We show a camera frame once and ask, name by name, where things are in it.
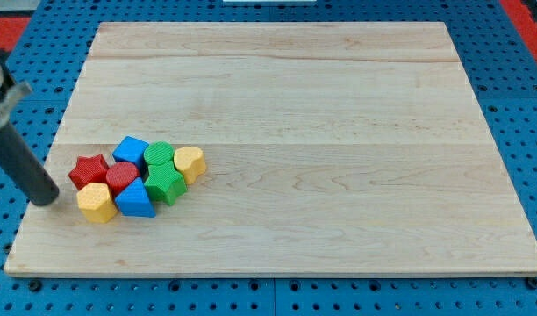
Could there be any red star block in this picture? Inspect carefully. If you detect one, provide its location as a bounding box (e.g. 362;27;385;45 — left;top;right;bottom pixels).
68;154;109;190

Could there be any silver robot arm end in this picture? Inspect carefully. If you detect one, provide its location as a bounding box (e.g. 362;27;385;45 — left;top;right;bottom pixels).
0;61;32;129

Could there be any green cylinder block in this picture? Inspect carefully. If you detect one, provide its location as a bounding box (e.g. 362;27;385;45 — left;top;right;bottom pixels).
144;141;175;166

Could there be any blue cube block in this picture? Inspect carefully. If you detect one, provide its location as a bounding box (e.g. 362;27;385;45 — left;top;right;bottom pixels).
112;136;149;173

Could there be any green star block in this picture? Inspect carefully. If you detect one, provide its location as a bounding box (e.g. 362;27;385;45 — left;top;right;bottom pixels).
144;161;187;205

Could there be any blue triangle block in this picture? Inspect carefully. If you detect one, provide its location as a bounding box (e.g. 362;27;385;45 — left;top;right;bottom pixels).
115;177;156;218

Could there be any light wooden board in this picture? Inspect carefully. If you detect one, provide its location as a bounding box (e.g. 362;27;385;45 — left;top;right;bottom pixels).
4;22;537;278

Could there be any yellow heart block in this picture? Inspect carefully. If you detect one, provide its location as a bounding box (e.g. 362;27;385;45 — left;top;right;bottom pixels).
174;147;207;185

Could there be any yellow hexagon block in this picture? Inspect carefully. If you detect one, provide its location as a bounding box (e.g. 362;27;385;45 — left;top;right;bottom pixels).
76;183;118;224

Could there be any red cylinder block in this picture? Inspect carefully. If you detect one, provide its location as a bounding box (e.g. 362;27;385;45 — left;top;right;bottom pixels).
105;162;140;197

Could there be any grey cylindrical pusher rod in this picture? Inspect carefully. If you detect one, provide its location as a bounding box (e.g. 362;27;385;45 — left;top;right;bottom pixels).
0;122;60;206

